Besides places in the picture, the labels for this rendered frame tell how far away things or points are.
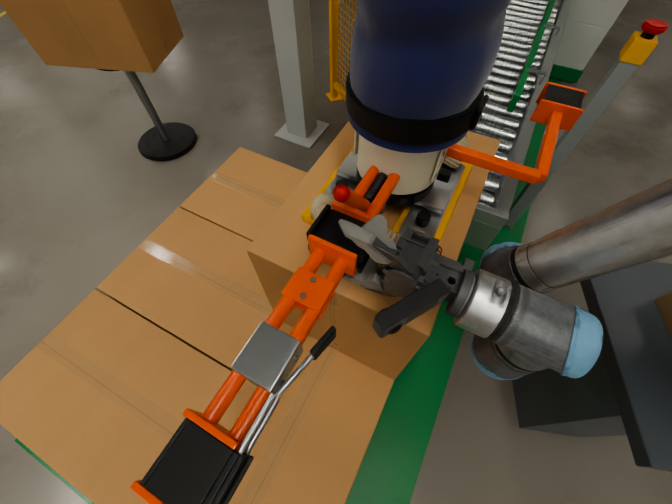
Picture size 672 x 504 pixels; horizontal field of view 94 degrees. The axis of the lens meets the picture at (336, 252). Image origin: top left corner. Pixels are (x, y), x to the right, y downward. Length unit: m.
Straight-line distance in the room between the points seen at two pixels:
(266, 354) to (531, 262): 0.43
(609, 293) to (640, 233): 0.57
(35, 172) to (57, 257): 0.81
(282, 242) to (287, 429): 0.52
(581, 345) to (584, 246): 0.14
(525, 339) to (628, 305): 0.64
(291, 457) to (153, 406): 0.40
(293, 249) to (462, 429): 1.16
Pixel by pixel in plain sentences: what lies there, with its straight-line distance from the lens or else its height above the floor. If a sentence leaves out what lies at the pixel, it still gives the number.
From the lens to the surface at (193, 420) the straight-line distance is 0.43.
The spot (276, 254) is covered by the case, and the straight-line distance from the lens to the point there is 0.66.
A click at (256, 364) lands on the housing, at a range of 0.43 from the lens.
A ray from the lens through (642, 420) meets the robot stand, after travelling 0.99.
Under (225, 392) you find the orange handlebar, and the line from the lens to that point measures 0.44.
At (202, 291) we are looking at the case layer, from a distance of 1.14.
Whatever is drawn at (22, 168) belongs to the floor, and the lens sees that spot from 3.05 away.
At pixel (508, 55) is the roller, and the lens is 2.41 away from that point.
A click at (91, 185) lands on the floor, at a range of 2.62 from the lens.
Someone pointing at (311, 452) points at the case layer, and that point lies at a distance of 0.96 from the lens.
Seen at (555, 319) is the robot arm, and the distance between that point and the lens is 0.49.
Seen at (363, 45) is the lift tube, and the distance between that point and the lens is 0.53.
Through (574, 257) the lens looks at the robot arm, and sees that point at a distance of 0.57.
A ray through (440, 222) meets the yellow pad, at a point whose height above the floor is 0.97.
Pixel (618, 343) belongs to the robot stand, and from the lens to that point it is 1.03.
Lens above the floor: 1.50
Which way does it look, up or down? 58 degrees down
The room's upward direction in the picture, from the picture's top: straight up
